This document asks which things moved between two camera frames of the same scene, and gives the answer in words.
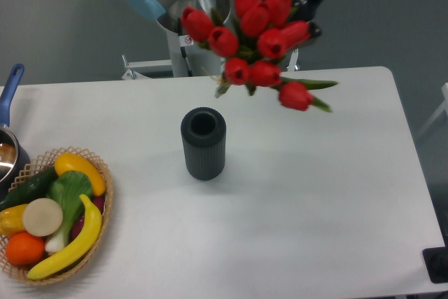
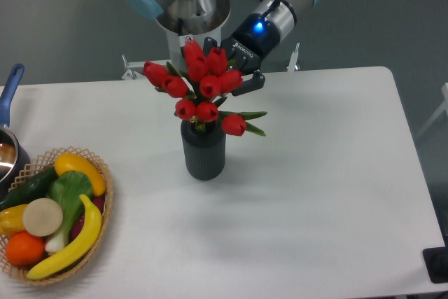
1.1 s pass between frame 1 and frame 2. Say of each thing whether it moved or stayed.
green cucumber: stayed
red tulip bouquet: moved
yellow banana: stayed
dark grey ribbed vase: stayed
